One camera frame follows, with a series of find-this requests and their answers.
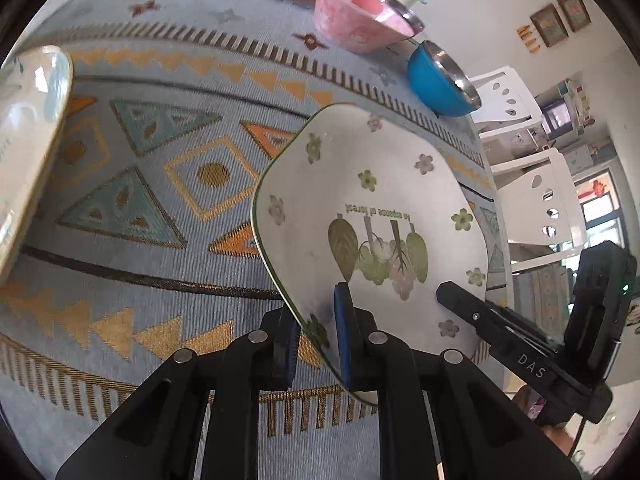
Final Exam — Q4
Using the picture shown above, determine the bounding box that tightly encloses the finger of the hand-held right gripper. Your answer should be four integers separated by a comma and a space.
436, 281, 568, 397

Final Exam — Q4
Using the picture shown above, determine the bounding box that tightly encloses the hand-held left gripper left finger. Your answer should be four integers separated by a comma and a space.
55, 307, 302, 480

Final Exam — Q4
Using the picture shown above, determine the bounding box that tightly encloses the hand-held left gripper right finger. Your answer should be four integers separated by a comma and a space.
333, 282, 582, 480

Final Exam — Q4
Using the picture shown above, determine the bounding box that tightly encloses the white plate with tree print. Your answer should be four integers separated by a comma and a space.
251, 102, 488, 407

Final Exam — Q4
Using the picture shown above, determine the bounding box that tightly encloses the blue steel bowl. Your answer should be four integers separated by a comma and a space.
406, 40, 482, 118

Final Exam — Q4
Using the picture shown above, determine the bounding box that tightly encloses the pink ceramic bowl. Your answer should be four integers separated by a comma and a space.
314, 0, 401, 54

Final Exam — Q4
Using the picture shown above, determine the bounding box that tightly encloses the person's right hand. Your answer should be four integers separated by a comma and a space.
512, 385, 577, 461

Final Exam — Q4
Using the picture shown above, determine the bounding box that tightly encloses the glass door with red decoration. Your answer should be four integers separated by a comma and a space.
574, 170, 627, 247

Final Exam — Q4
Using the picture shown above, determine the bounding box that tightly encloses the white chair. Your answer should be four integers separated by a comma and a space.
486, 147, 587, 273
469, 65, 545, 137

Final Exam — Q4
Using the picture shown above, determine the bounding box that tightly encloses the patterned woven tablecloth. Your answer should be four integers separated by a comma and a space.
0, 0, 516, 480

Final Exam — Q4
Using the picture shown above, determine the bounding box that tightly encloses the small framed picture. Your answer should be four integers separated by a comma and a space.
557, 0, 592, 32
530, 4, 569, 48

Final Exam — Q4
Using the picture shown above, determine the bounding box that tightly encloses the white plate with tan rim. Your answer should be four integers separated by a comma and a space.
0, 45, 75, 286

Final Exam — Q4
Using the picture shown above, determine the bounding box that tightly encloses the black cable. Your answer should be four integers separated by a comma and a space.
572, 412, 590, 463

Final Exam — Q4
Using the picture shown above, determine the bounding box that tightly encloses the orange wall decoration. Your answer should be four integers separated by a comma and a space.
516, 24, 542, 54

